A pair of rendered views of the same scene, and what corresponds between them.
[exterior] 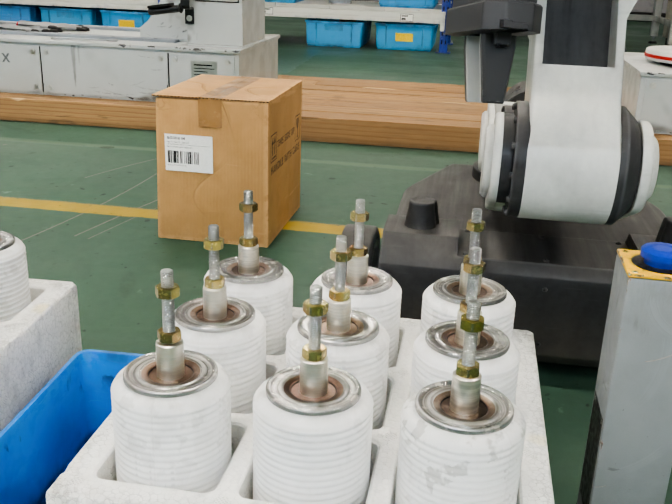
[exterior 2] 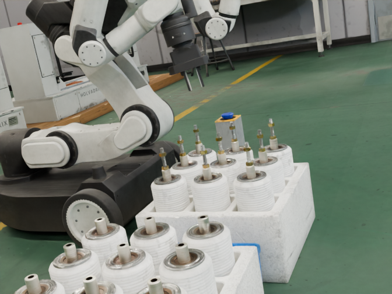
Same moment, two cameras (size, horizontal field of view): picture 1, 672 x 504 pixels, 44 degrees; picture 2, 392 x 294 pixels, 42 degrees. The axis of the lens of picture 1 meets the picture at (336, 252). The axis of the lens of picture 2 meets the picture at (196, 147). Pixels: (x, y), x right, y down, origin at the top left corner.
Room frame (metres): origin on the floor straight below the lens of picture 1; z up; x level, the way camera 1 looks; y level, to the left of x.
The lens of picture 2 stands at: (0.38, 1.34, 0.66)
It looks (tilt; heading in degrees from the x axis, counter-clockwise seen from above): 14 degrees down; 286
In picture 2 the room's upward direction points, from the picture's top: 10 degrees counter-clockwise
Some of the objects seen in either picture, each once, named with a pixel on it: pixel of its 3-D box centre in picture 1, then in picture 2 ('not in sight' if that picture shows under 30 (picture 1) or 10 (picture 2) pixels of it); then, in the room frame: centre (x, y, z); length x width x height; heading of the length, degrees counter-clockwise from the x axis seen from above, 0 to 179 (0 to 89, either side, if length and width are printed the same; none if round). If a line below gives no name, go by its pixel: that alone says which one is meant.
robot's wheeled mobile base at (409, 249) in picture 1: (534, 200); (72, 167); (1.34, -0.33, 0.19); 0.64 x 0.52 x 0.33; 171
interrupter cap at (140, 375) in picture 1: (170, 373); (251, 177); (0.59, 0.13, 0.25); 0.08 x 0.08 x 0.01
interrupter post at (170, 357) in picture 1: (170, 359); (251, 171); (0.59, 0.13, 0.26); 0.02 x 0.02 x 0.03
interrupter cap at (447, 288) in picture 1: (469, 291); (200, 152); (0.79, -0.14, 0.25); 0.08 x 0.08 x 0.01
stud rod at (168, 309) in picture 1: (168, 314); (248, 156); (0.59, 0.13, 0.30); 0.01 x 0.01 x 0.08
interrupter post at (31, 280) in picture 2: not in sight; (33, 285); (0.91, 0.64, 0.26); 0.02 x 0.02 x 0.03
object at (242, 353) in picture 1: (216, 399); (213, 210); (0.71, 0.11, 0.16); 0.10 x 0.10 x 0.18
